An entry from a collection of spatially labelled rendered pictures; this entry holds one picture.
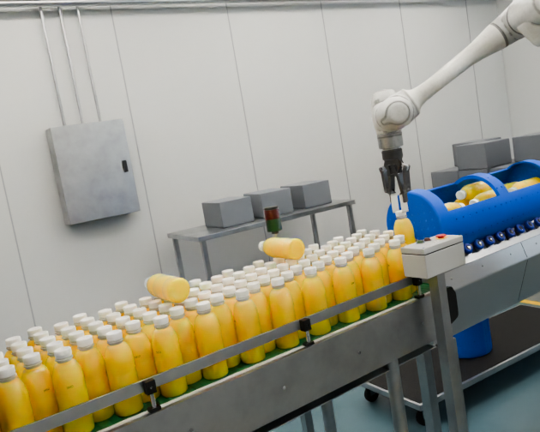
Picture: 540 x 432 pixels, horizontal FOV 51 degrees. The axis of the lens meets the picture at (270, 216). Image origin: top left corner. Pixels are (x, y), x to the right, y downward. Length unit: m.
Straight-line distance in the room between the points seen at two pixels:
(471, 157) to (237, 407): 5.01
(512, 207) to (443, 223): 0.45
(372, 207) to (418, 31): 2.24
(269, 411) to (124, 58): 4.19
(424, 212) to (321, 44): 4.36
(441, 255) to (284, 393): 0.68
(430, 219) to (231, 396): 1.08
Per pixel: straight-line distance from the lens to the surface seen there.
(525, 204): 2.72
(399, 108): 1.90
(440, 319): 2.03
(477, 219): 2.43
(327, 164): 6.28
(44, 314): 5.20
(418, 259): 1.90
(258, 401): 1.67
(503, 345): 3.65
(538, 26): 2.07
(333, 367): 1.82
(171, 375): 1.54
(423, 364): 2.56
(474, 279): 2.44
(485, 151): 6.18
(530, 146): 6.38
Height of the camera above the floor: 1.49
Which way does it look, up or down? 7 degrees down
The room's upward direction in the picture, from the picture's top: 10 degrees counter-clockwise
